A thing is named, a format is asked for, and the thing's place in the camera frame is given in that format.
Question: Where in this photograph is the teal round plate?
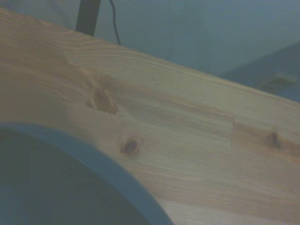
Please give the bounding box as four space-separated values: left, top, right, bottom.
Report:
0 121 175 225

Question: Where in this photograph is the black tripod stand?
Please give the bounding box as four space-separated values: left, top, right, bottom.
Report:
75 0 102 38
109 0 122 46

